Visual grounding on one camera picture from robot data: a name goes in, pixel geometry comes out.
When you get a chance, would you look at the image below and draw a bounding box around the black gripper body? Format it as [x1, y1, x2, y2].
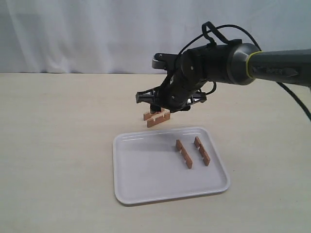
[135, 72, 207, 113]

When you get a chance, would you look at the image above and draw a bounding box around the notched wooden piece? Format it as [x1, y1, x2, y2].
[175, 139, 193, 169]
[143, 111, 162, 121]
[194, 136, 210, 166]
[146, 109, 171, 128]

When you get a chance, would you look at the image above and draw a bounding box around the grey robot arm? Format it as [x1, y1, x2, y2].
[136, 41, 311, 113]

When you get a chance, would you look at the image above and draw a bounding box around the white plastic tray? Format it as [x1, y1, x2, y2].
[113, 127, 230, 205]

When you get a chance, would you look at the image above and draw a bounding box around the white curtain backdrop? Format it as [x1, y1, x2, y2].
[0, 0, 311, 73]

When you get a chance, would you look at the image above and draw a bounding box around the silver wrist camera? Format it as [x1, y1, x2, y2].
[152, 53, 177, 70]

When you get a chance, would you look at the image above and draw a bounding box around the black cable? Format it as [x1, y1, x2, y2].
[178, 21, 311, 121]

